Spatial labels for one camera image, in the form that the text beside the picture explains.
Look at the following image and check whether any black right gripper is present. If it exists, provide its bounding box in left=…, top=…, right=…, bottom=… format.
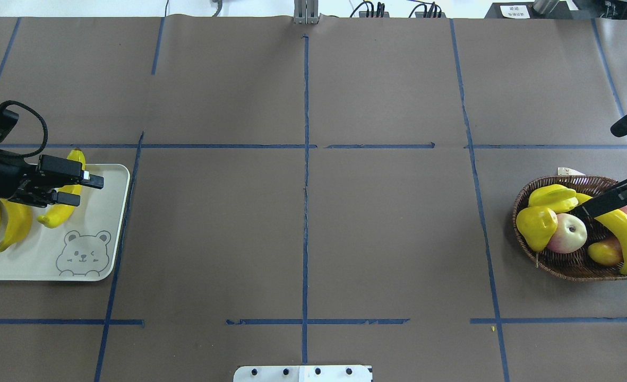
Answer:
left=571, top=179, right=627, bottom=219

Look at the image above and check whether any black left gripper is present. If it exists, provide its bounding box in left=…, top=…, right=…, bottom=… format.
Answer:
left=0, top=151, right=104, bottom=207

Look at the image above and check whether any yellow banana with dark tip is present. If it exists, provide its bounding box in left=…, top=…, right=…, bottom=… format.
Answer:
left=36, top=147, right=86, bottom=228

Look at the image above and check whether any deep yellow banana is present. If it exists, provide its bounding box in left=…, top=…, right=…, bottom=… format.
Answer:
left=0, top=199, right=33, bottom=253

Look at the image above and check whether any brown wicker fruit basket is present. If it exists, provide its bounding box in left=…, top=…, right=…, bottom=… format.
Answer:
left=510, top=176, right=627, bottom=281

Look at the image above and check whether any small peach fruit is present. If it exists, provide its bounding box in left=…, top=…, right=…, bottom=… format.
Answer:
left=587, top=236, right=624, bottom=267

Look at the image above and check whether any yellow star fruit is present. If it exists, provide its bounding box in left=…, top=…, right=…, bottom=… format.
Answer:
left=528, top=184, right=580, bottom=214

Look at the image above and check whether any white rectangular bear tray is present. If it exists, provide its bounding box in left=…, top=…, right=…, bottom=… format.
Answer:
left=0, top=164, right=131, bottom=281

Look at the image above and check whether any paper price tag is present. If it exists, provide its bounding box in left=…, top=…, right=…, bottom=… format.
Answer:
left=556, top=167, right=586, bottom=176

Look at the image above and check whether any pale green red apple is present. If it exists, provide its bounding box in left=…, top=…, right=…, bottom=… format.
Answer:
left=546, top=213, right=588, bottom=254

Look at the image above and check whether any yellow pear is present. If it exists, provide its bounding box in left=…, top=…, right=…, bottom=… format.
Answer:
left=516, top=206, right=558, bottom=252

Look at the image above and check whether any grey power strip right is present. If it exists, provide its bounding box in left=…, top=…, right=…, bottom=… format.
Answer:
left=409, top=8, right=446, bottom=19

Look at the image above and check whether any grey power strip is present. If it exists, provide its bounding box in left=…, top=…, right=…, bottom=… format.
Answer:
left=409, top=8, right=446, bottom=19
left=355, top=9, right=390, bottom=19

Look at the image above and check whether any grey power strip left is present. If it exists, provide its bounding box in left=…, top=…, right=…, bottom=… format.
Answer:
left=355, top=9, right=390, bottom=19

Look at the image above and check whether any aluminium frame post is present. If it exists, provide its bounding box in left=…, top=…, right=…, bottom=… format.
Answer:
left=293, top=0, right=320, bottom=25

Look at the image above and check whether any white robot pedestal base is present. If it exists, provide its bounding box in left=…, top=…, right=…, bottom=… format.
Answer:
left=233, top=364, right=374, bottom=381

